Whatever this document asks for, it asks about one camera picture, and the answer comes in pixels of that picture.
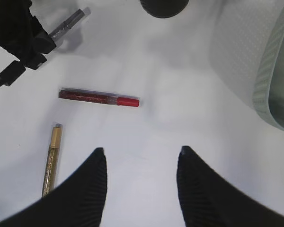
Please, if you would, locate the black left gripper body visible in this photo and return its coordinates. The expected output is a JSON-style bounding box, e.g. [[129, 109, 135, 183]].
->
[[0, 0, 56, 70]]

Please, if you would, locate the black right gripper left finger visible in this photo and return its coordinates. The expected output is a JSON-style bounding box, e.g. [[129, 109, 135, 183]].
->
[[0, 148, 107, 227]]

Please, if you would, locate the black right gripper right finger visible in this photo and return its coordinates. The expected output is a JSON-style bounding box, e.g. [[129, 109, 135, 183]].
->
[[177, 146, 284, 227]]

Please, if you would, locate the gold glitter marker pen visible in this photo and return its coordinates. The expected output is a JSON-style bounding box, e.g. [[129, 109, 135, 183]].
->
[[42, 124, 62, 197]]

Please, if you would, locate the grey marker pen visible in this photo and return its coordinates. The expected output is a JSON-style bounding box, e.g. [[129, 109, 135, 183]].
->
[[49, 7, 91, 43]]

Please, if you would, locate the red marker pen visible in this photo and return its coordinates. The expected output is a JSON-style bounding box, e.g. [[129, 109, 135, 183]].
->
[[58, 88, 140, 107]]

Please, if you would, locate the green woven plastic basket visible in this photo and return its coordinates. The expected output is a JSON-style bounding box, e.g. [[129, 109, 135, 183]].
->
[[252, 7, 284, 131]]

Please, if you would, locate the black mesh pen holder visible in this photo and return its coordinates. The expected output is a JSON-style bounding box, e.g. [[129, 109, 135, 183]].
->
[[140, 0, 189, 18]]

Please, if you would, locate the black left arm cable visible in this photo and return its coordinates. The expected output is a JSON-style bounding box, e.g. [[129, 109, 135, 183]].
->
[[0, 39, 27, 93]]

